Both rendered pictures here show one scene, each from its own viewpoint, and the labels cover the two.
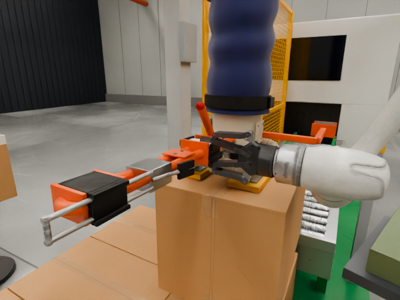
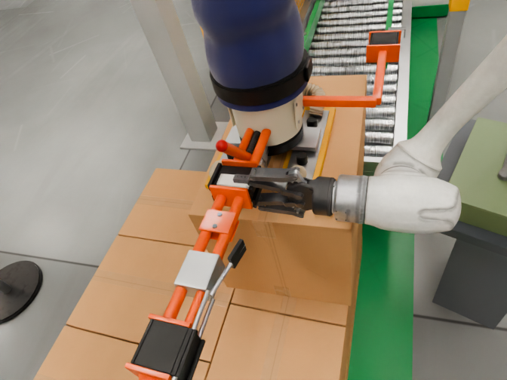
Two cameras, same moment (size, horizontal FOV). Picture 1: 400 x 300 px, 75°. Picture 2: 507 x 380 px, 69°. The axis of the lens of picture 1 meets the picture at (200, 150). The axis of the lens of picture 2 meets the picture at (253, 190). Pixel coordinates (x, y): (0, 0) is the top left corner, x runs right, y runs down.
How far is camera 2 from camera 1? 0.40 m
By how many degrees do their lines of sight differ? 32
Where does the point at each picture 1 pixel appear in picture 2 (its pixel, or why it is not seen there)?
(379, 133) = (454, 121)
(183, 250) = (244, 262)
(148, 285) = not seen: hidden behind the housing
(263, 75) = (292, 44)
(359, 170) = (428, 216)
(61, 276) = (115, 295)
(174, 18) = not seen: outside the picture
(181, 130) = (164, 26)
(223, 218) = (282, 237)
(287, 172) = (349, 219)
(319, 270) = not seen: hidden behind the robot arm
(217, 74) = (223, 59)
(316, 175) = (382, 223)
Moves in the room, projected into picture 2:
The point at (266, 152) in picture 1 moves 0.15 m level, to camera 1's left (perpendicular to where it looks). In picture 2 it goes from (321, 197) to (243, 221)
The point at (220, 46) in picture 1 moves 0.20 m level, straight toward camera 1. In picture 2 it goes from (216, 20) to (228, 78)
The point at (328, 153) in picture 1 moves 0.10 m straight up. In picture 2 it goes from (394, 199) to (400, 157)
